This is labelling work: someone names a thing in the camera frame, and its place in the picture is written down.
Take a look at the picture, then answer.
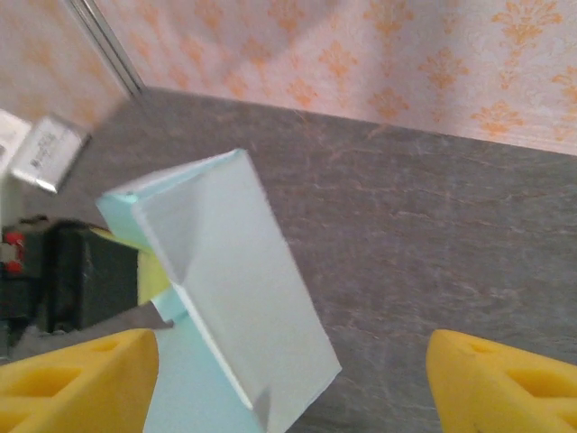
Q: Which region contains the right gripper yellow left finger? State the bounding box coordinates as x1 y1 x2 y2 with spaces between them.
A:
0 328 160 433

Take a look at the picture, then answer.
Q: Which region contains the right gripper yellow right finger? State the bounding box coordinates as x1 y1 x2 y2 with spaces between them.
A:
425 328 577 433

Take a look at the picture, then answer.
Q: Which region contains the pale green paper box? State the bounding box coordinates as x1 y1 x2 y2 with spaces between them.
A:
96 148 343 433

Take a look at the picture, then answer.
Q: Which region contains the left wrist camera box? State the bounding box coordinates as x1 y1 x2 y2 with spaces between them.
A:
8 115 92 195

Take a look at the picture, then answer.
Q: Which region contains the aluminium frame post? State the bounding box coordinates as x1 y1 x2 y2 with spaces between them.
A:
66 0 146 98

